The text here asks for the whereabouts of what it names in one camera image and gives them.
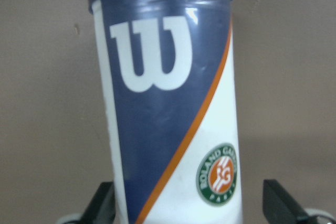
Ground Wilson tennis ball can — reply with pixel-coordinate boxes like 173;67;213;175
88;0;243;223

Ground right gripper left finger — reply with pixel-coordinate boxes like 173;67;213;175
79;182;116;224

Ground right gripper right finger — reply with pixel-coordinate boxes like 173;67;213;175
262;179;336;224

